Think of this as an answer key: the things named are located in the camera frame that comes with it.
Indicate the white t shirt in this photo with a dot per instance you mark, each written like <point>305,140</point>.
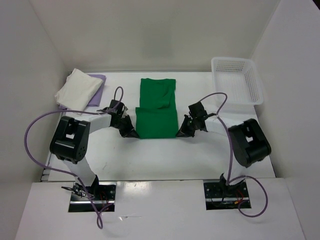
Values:
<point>78,90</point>

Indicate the white plastic basket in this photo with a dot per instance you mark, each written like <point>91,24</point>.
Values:
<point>239,79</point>

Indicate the purple t shirt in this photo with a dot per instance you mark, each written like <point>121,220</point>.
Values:
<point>96,97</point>

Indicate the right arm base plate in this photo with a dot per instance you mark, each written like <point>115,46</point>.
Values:
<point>219,198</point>

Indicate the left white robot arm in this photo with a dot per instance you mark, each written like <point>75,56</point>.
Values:
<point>70,141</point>

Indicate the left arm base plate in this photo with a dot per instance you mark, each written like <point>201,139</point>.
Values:
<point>104,200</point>

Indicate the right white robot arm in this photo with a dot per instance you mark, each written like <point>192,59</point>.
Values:
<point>247,143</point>

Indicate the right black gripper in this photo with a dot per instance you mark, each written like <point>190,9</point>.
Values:
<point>183,128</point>

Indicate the green t shirt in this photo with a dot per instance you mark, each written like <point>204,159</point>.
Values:
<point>156,115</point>

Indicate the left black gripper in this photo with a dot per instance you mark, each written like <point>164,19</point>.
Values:
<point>129,129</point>

